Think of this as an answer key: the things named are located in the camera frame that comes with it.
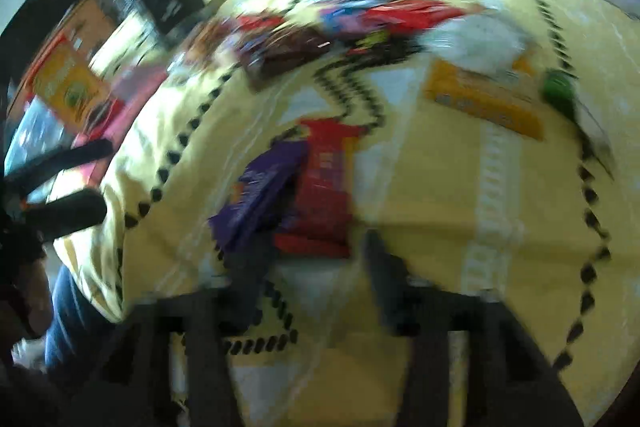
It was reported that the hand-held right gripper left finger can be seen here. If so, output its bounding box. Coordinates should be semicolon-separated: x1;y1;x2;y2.
65;254;268;427

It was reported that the orange snack packet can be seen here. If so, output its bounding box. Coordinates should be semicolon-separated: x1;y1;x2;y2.
424;59;547;142

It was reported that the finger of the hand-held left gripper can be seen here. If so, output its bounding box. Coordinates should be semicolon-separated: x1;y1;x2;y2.
27;189;107;239
5;139;113;198

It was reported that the yellow patterned bedsheet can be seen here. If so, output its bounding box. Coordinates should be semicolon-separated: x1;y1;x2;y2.
52;0;640;427

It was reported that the white translucent snack packet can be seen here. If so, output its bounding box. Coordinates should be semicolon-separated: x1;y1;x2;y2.
425;14;531;75

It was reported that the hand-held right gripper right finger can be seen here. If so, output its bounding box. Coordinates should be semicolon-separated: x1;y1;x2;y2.
365;232;586;427

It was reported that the pile of assorted snack packets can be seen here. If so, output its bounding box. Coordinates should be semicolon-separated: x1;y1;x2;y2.
185;0;481;92

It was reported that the small green snack packet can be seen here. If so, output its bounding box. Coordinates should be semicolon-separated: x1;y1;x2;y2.
541;69;577;120

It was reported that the person's leg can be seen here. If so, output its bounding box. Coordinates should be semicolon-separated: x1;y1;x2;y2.
44;264;126;375

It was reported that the pink box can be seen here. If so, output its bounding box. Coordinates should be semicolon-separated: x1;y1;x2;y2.
75;67;168;188

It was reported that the dark red snack packet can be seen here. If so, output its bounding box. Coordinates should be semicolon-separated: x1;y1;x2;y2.
239;24;333;92

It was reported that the purple snack packet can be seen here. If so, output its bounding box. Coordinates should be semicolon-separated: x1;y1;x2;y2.
209;141;309;254

